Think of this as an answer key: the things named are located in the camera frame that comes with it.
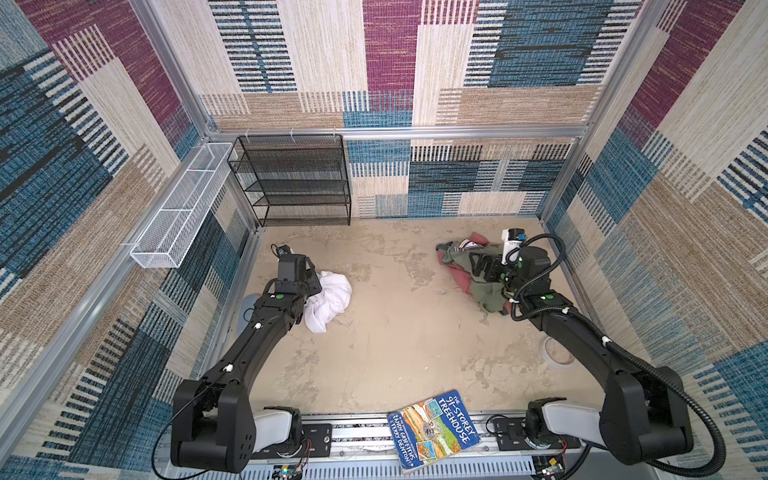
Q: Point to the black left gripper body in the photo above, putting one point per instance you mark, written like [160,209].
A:
[311,285]

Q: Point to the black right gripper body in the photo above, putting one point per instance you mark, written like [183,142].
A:
[497,272]

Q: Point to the white cloth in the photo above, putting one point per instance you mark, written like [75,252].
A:
[332,300]

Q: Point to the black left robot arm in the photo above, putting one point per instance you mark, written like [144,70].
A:
[213,427]

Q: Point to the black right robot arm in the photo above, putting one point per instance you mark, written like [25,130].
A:
[644,416]

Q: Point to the green cloth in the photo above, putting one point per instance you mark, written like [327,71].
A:
[489,296]

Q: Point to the striped patterned cloth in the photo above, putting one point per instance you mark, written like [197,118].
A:
[469,244]

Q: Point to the pink red cloth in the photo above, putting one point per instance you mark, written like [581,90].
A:
[461,277]

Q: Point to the grey blue oval object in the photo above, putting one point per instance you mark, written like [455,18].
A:
[246,310]

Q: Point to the white tape roll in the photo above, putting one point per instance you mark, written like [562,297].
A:
[555,354]

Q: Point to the colourful Treehouse book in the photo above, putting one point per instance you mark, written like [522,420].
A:
[431,430]

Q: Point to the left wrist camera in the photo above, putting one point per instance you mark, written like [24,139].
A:
[281,250]

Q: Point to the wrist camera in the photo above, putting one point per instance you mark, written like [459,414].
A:
[512,239]
[281,250]

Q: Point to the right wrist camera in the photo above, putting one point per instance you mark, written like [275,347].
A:
[512,239]

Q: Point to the black wire mesh shelf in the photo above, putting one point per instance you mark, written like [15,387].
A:
[294,180]

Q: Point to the white wire mesh basket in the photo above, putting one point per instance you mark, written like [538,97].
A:
[167,239]

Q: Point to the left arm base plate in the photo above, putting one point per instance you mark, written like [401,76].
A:
[314,439]

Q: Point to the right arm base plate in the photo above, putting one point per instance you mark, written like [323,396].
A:
[516,433]

